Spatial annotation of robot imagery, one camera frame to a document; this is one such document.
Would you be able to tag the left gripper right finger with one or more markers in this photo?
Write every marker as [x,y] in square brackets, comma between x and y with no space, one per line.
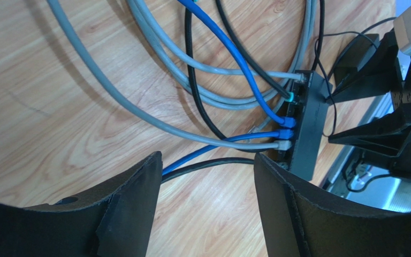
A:
[301,219]

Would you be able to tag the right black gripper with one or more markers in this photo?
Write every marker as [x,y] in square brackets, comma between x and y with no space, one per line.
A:
[370,67]

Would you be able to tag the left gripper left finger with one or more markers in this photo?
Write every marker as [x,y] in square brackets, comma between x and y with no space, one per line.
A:
[113,218]

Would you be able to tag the black network switch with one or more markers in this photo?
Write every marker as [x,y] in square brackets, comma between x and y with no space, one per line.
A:
[310,115]

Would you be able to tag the aluminium frame rail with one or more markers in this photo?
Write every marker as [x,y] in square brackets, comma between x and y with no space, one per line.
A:
[387,193]

